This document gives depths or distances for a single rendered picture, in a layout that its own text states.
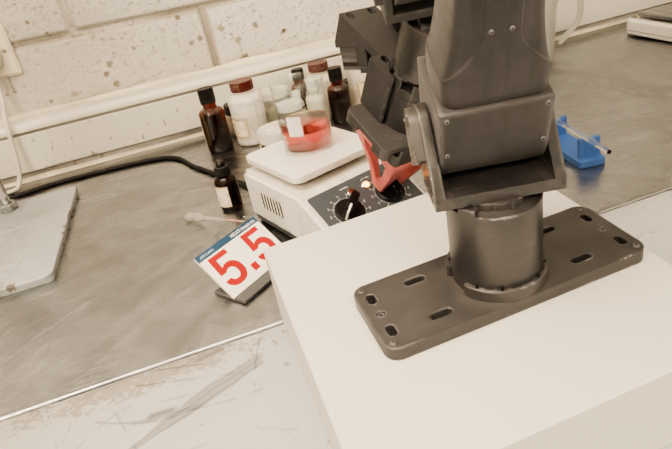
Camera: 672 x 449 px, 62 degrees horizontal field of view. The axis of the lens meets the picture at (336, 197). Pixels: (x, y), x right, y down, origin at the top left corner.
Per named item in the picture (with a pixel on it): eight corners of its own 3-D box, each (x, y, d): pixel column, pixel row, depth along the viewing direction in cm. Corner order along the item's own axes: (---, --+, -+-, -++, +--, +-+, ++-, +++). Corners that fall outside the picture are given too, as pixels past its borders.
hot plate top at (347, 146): (382, 147, 65) (381, 139, 64) (296, 186, 59) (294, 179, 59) (323, 129, 74) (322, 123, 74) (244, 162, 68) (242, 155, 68)
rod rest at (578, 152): (606, 164, 68) (607, 136, 67) (579, 170, 68) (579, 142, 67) (564, 137, 77) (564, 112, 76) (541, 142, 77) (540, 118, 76)
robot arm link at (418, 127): (400, 98, 37) (416, 132, 32) (533, 72, 37) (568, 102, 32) (412, 180, 40) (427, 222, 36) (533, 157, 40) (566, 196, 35)
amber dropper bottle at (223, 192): (237, 198, 79) (223, 152, 76) (247, 204, 76) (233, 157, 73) (217, 207, 77) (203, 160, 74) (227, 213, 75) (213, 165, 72)
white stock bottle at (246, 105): (269, 131, 103) (254, 72, 98) (274, 140, 98) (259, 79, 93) (236, 139, 102) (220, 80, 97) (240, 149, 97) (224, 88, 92)
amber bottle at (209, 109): (238, 145, 99) (222, 84, 94) (219, 154, 96) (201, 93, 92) (223, 142, 102) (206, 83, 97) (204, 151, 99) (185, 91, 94)
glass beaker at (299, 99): (345, 147, 65) (332, 76, 62) (295, 165, 63) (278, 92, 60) (321, 133, 71) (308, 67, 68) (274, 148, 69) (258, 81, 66)
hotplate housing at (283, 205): (441, 224, 63) (434, 158, 59) (349, 278, 56) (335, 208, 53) (326, 177, 80) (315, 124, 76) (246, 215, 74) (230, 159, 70)
